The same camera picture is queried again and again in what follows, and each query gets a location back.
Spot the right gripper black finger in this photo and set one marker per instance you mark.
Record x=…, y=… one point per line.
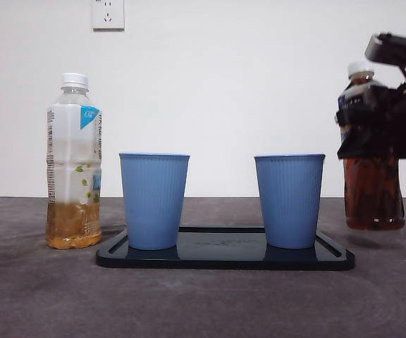
x=372, y=119

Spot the dark oolong tea bottle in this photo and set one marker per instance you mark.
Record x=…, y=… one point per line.
x=368, y=190

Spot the pale tea bottle white label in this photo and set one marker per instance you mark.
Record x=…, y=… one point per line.
x=69, y=141

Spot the blue ribbed cup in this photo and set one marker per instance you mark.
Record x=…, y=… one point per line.
x=289, y=200
x=153, y=200

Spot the dark blue tray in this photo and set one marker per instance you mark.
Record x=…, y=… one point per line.
x=224, y=260

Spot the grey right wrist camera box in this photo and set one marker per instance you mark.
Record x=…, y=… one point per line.
x=389, y=49

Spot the white wall socket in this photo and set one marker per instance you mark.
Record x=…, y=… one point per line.
x=108, y=14

